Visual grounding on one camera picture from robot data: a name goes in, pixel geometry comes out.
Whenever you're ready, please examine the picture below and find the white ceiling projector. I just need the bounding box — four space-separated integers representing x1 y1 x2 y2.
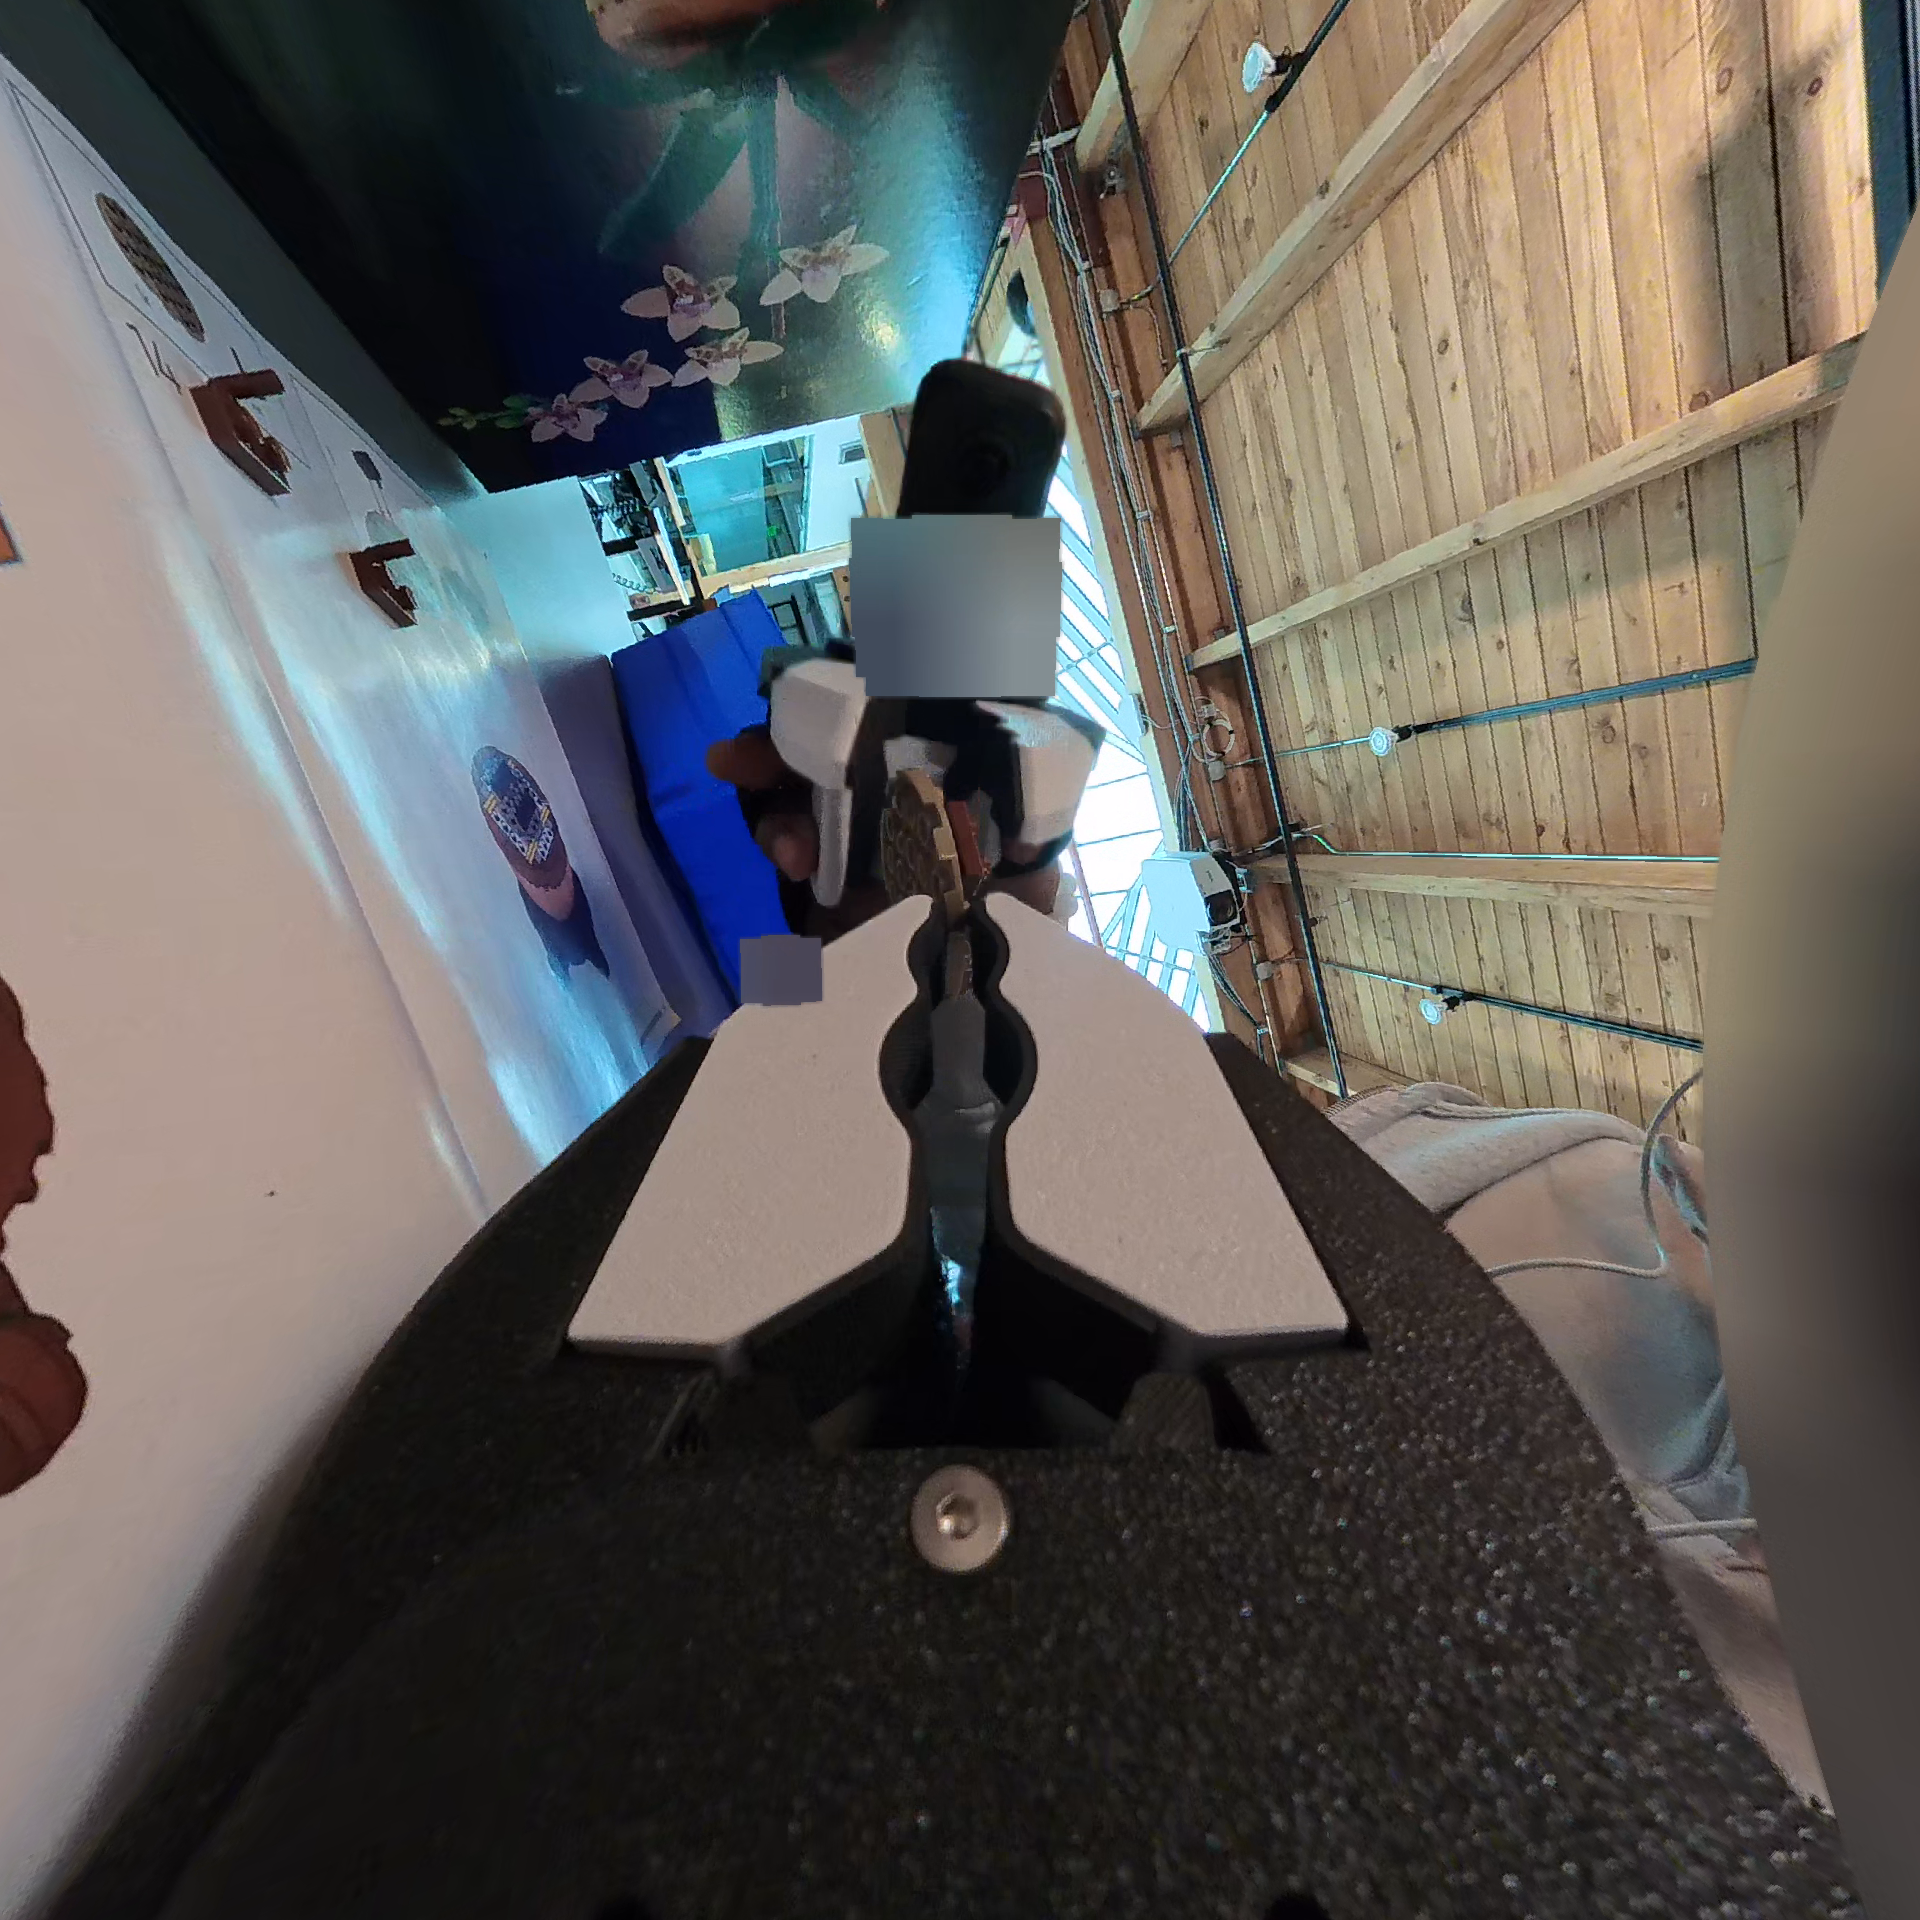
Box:
1139 850 1238 949

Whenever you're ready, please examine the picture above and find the black flower print box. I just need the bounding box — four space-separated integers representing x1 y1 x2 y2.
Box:
86 0 1059 500

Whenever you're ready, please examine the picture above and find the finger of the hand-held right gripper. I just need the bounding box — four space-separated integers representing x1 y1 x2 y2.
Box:
766 659 878 908
995 703 1106 877

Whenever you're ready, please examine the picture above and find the person's right hand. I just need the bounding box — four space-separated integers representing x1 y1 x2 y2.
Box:
709 720 823 895

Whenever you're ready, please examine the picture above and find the small brown brick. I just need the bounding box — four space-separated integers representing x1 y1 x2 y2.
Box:
186 364 298 500
344 535 425 629

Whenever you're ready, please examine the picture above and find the white instruction booklet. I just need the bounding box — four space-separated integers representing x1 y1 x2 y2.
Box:
0 62 680 1920

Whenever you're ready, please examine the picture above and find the tan round plate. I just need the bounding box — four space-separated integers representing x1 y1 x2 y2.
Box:
878 764 994 924

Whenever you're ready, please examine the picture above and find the blue plastic bin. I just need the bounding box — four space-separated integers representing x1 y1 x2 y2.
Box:
614 583 878 1042

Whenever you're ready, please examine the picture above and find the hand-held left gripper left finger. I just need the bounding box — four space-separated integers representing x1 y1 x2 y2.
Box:
573 895 958 1362

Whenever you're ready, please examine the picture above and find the white earphone cable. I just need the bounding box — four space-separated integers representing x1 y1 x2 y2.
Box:
1485 1075 1718 1287

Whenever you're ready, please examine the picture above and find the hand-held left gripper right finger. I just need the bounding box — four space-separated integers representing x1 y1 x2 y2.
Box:
967 895 1353 1374

